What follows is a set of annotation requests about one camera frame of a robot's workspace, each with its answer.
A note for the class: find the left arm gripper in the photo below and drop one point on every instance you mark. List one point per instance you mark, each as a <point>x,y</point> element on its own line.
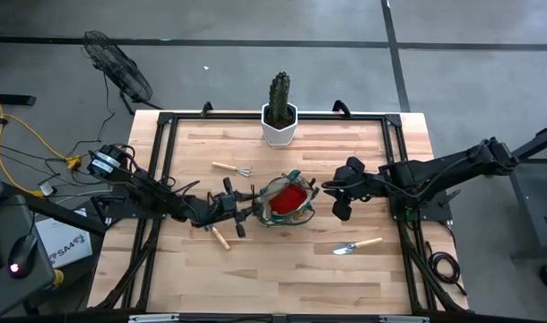
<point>222,207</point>

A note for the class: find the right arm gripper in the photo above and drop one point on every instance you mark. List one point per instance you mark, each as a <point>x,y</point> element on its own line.
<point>370,186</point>

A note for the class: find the cream and green tool bag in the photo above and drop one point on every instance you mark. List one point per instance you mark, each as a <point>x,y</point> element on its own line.
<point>260,206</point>

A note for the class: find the red gardening glove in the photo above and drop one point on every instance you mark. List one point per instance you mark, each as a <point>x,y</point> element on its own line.
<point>288,199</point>

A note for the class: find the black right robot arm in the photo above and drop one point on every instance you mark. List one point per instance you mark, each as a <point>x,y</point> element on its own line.
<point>435,168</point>

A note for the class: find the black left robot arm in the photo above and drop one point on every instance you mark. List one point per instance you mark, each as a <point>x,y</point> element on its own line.
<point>143,193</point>

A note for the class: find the white hexagonal plant pot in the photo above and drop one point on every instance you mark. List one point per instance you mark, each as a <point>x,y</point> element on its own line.
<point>278,134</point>

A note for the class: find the green cactus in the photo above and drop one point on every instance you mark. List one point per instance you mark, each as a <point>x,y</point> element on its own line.
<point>279,98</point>

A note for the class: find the white cardboard box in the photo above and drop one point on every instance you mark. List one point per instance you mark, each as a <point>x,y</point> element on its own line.
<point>63,242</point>

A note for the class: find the grey metal stand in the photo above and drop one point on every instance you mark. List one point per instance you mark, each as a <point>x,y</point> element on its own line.
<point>524,148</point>

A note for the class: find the black floor fan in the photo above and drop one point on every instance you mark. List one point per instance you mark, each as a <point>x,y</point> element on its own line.
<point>118,67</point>

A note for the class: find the yellow cylinder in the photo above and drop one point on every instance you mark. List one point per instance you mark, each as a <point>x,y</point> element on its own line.
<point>58,278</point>

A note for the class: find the black computer mouse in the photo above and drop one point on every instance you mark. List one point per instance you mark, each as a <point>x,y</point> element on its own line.
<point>22,255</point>

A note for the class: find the dark grey desk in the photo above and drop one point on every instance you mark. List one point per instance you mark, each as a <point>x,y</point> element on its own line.
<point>4,215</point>

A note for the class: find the black floor bar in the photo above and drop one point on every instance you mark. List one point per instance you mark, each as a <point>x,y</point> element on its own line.
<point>9,100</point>

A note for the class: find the black metal table frame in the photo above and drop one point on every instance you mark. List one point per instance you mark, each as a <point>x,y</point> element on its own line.
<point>345,116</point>

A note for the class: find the silver metal bracket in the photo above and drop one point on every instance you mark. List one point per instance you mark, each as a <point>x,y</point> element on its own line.
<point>403,319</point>
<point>152,318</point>

